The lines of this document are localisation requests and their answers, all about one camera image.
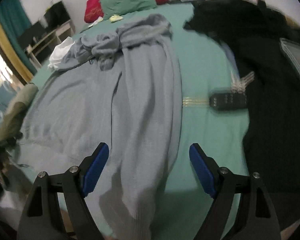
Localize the grey sweatshirt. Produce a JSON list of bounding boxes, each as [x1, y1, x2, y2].
[[18, 14, 182, 239]]

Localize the black garment pile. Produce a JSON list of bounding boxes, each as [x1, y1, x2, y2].
[[184, 0, 300, 229]]

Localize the green bed sheet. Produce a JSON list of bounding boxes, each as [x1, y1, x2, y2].
[[7, 2, 251, 240]]

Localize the khaki folded garment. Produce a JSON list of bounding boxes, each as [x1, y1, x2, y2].
[[0, 83, 39, 142]]

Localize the white crumpled garment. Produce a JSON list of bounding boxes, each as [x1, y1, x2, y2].
[[48, 36, 75, 70]]

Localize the beige wooden shelf unit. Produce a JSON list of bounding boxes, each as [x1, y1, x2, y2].
[[26, 18, 76, 68]]

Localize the white papers by pillow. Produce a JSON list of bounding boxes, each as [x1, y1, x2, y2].
[[88, 16, 103, 28]]

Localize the yellow small cloth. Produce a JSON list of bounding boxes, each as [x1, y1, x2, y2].
[[109, 15, 123, 23]]

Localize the teal and yellow curtain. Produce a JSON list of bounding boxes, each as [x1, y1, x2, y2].
[[0, 0, 37, 83]]

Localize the green pillow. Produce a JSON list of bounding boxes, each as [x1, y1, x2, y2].
[[100, 0, 157, 20]]

